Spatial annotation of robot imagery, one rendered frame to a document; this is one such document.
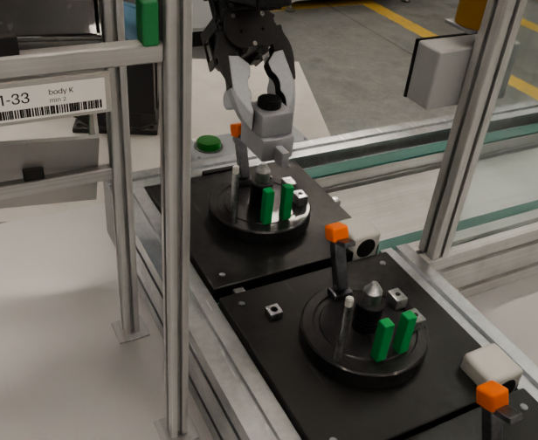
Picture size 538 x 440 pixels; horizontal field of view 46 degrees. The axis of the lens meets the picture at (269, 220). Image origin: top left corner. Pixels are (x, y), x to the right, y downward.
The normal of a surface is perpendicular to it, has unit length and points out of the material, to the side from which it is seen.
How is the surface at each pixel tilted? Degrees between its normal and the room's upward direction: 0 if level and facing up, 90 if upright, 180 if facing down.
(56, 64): 90
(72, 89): 90
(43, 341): 0
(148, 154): 0
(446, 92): 90
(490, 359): 0
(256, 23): 48
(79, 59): 90
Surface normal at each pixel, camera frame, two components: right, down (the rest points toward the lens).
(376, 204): 0.08, -0.81
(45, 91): 0.46, 0.54
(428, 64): -0.89, 0.21
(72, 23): 0.30, 0.18
